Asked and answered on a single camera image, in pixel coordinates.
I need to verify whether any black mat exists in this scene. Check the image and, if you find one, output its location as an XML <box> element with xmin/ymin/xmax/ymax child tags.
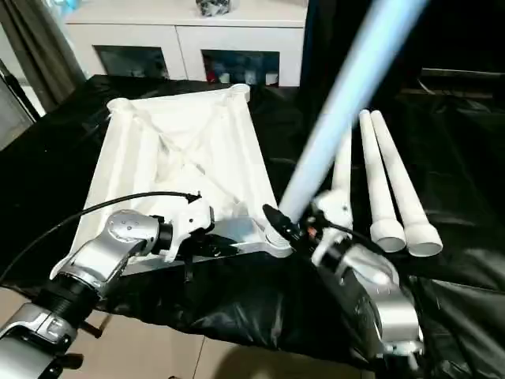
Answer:
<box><xmin>0</xmin><ymin>74</ymin><xmax>505</xmax><ymax>379</ymax></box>

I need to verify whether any grey curtain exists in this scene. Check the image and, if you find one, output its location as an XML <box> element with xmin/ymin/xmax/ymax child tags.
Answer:
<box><xmin>0</xmin><ymin>0</ymin><xmax>86</xmax><ymax>115</ymax></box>

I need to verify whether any grey speckled ornament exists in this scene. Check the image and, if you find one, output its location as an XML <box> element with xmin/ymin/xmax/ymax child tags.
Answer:
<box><xmin>196</xmin><ymin>0</ymin><xmax>232</xmax><ymax>17</ymax></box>

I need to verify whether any black and white stand pole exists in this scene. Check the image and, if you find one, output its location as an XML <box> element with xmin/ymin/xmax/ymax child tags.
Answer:
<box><xmin>0</xmin><ymin>58</ymin><xmax>43</xmax><ymax>119</ymax></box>

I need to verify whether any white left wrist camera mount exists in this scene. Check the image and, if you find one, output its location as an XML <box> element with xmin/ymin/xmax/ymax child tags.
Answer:
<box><xmin>163</xmin><ymin>193</ymin><xmax>216</xmax><ymax>264</ymax></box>

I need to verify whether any white plastic table top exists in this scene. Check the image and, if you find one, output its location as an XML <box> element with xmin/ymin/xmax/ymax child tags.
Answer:
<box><xmin>50</xmin><ymin>83</ymin><xmax>295</xmax><ymax>277</ymax></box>

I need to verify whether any black folding table frame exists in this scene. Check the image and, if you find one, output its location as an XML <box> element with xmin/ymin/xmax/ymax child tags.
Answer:
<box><xmin>80</xmin><ymin>315</ymin><xmax>110</xmax><ymax>339</ymax></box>

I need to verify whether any white cabinet with glass doors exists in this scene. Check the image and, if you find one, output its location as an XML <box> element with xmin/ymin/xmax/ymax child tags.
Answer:
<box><xmin>65</xmin><ymin>0</ymin><xmax>309</xmax><ymax>88</ymax></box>

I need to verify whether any white plastic table leg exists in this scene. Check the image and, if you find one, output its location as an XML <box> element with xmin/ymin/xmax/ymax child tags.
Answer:
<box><xmin>278</xmin><ymin>0</ymin><xmax>431</xmax><ymax>222</ymax></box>
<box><xmin>331</xmin><ymin>126</ymin><xmax>354</xmax><ymax>234</ymax></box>
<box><xmin>369</xmin><ymin>110</ymin><xmax>443</xmax><ymax>257</ymax></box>
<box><xmin>357</xmin><ymin>110</ymin><xmax>407</xmax><ymax>253</ymax></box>

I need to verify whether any long black bar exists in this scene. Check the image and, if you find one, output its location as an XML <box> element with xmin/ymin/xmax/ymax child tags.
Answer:
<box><xmin>420</xmin><ymin>67</ymin><xmax>505</xmax><ymax>78</ymax></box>

